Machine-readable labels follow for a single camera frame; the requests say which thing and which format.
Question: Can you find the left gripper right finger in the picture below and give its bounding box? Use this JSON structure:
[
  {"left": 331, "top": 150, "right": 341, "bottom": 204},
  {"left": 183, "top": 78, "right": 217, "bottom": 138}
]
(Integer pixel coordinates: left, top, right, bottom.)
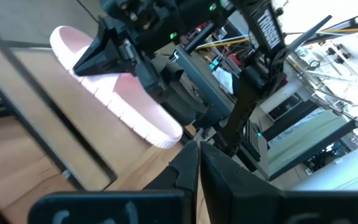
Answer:
[{"left": 199, "top": 141, "right": 358, "bottom": 224}]

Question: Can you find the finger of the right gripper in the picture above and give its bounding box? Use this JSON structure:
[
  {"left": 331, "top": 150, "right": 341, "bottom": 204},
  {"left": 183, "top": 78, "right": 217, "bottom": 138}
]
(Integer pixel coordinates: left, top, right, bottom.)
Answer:
[
  {"left": 72, "top": 17, "right": 136, "bottom": 78},
  {"left": 134, "top": 58, "right": 169, "bottom": 104}
]

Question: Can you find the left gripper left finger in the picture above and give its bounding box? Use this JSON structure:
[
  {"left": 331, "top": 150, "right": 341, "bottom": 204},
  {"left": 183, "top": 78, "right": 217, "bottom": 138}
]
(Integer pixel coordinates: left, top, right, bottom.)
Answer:
[{"left": 27, "top": 139, "right": 200, "bottom": 224}]

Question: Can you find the pink rubber slide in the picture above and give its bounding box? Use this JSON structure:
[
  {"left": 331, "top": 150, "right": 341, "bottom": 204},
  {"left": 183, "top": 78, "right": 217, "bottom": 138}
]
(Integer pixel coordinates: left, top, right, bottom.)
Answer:
[{"left": 49, "top": 25, "right": 184, "bottom": 149}]

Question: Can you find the wooden shelf with black frame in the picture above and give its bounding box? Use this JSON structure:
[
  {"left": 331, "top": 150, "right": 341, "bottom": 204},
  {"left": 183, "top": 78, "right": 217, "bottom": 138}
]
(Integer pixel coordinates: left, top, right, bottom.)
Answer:
[{"left": 0, "top": 23, "right": 119, "bottom": 192}]

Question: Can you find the grey desk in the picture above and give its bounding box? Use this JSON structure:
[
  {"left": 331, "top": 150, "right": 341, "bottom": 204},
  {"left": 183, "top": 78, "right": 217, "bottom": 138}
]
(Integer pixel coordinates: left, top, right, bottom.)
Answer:
[{"left": 175, "top": 46, "right": 238, "bottom": 119}]

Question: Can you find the black framed table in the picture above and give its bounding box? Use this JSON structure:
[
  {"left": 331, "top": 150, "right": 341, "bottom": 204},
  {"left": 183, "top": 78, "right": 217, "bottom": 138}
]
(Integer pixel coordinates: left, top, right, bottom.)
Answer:
[{"left": 261, "top": 102, "right": 357, "bottom": 182}]

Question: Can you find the black monitor pole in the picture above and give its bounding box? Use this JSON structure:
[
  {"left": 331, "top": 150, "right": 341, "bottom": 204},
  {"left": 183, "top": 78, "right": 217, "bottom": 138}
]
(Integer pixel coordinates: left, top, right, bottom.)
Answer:
[{"left": 283, "top": 14, "right": 334, "bottom": 58}]

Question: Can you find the yellow cable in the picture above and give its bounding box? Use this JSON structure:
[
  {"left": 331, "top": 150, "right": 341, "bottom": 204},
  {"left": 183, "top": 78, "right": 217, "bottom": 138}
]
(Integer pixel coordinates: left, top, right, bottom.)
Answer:
[{"left": 195, "top": 27, "right": 358, "bottom": 50}]

